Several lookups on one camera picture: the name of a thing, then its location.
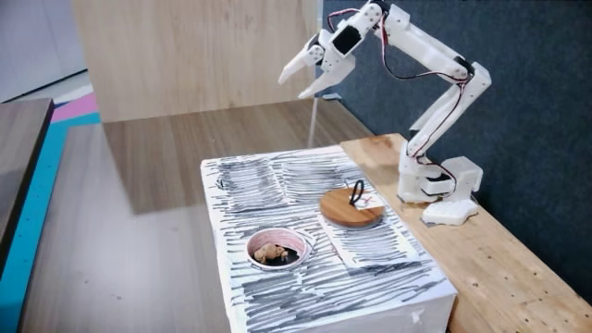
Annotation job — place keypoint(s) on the grey partition foot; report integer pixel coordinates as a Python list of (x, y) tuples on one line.
[(331, 96)]

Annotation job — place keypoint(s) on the pink floor mat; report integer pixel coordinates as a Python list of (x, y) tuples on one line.
[(76, 108)]

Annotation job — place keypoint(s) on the teal floor mat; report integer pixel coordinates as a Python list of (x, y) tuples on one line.
[(28, 231)]

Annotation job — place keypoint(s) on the round wooden lid black loop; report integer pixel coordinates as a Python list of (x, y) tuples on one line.
[(342, 210)]

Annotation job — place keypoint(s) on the light wood panel board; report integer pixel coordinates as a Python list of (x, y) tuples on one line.
[(185, 55)]

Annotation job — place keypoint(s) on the small white paper tag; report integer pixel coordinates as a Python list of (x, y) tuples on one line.
[(370, 202)]

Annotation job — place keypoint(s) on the brown debris lump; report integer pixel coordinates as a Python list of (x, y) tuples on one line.
[(268, 253)]

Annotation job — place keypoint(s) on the light wooden plank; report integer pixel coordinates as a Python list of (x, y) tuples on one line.
[(499, 277)]

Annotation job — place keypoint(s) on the pink-rimmed round hole cup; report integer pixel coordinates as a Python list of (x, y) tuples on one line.
[(277, 233)]

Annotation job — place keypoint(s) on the white box with black scribbles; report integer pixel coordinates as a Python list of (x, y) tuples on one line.
[(296, 296)]

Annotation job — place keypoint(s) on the dark wooden table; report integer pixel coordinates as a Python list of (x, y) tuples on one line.
[(18, 157)]

